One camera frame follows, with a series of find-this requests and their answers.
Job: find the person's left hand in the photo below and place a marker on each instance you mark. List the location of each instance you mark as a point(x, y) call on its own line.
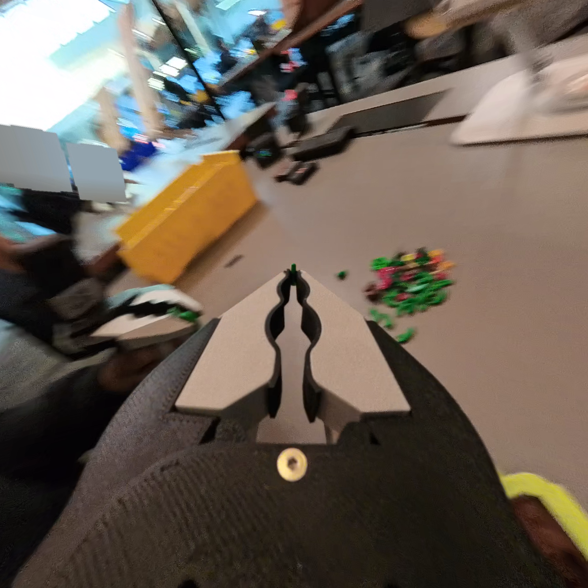
point(133, 367)

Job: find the black metal post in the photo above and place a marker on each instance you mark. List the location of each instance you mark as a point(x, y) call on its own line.
point(188, 55)

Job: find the small blue bin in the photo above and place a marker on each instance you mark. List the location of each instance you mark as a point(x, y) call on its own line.
point(135, 154)

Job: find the pile of small toy pieces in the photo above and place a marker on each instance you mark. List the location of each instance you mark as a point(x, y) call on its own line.
point(413, 280)

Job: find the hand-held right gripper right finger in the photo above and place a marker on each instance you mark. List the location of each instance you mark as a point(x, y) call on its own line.
point(353, 367)

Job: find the lime toy brick pot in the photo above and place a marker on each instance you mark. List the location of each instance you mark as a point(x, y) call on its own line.
point(551, 500)

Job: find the brown round toy brick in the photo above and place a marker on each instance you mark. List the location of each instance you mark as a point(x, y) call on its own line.
point(373, 291)

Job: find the person's left forearm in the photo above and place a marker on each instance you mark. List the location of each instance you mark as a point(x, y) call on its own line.
point(46, 413)

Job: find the black power bank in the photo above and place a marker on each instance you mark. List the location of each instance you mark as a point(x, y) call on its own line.
point(264, 154)

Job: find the black desk mat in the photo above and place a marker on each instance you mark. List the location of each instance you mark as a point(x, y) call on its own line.
point(395, 112)

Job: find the green curved toy leaf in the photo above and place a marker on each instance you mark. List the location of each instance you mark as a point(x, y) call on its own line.
point(405, 335)

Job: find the green leafy toy plant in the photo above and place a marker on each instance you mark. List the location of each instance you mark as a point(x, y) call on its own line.
point(381, 317)

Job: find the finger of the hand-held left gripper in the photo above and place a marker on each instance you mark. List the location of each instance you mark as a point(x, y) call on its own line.
point(147, 328)
point(156, 296)

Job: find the small black battery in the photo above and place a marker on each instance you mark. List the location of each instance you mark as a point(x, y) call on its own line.
point(285, 173)
point(304, 172)

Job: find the white monitor stand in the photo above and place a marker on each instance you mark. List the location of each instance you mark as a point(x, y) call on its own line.
point(505, 115)

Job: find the green toy leaf cluster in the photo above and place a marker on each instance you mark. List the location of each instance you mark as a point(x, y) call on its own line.
point(186, 315)

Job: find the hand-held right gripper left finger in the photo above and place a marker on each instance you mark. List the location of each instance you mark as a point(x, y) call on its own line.
point(225, 363)

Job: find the yellow plastic bin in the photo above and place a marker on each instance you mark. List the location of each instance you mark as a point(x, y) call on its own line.
point(183, 220)

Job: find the flat black case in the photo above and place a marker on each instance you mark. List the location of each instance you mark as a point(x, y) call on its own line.
point(321, 143)

